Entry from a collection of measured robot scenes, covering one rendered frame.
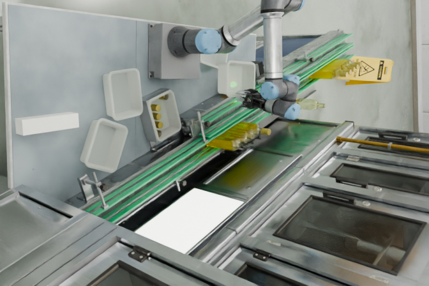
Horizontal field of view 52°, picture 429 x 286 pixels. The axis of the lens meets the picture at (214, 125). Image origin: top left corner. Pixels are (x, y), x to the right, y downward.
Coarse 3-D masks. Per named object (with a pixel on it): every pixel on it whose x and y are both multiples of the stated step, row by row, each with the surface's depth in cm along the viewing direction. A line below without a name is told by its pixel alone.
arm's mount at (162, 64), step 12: (156, 24) 211; (168, 24) 210; (156, 36) 212; (156, 48) 212; (168, 48) 212; (156, 60) 213; (168, 60) 213; (180, 60) 219; (192, 60) 226; (156, 72) 214; (168, 72) 214; (180, 72) 220; (192, 72) 227
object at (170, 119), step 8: (160, 96) 214; (160, 104) 224; (168, 104) 224; (176, 104) 222; (152, 112) 220; (160, 112) 224; (168, 112) 227; (176, 112) 223; (152, 120) 212; (160, 120) 225; (168, 120) 229; (176, 120) 226; (160, 128) 225; (168, 128) 227; (176, 128) 226; (168, 136) 220
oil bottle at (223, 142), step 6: (216, 138) 230; (222, 138) 228; (228, 138) 227; (234, 138) 225; (210, 144) 234; (216, 144) 231; (222, 144) 228; (228, 144) 225; (234, 144) 222; (234, 150) 224
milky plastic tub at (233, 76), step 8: (224, 64) 209; (232, 64) 217; (240, 64) 219; (248, 64) 221; (224, 72) 209; (232, 72) 220; (240, 72) 225; (248, 72) 224; (224, 80) 209; (232, 80) 221; (240, 80) 225; (248, 80) 224; (224, 88) 209; (232, 88) 221; (240, 88) 226; (248, 88) 224; (232, 96) 211; (240, 96) 215
